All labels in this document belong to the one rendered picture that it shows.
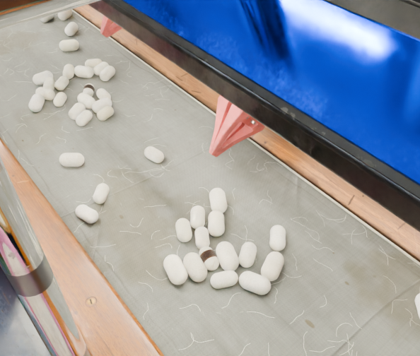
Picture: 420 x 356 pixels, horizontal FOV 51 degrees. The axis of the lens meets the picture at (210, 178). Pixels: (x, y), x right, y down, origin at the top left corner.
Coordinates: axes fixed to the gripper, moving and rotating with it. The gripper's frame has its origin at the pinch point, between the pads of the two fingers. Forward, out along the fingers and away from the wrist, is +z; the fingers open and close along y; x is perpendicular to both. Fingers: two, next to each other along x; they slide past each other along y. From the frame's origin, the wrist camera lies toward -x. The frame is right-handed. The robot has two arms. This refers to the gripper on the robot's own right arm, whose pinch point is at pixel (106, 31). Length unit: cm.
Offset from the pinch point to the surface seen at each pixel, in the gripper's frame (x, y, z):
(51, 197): -9.1, 23.1, 22.5
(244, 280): -4, 50, 13
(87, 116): -2.7, 11.8, 12.6
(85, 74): 1.3, 0.3, 8.3
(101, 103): -0.9, 10.7, 9.9
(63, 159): -7.7, 19.1, 18.3
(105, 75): 2.5, 3.2, 6.3
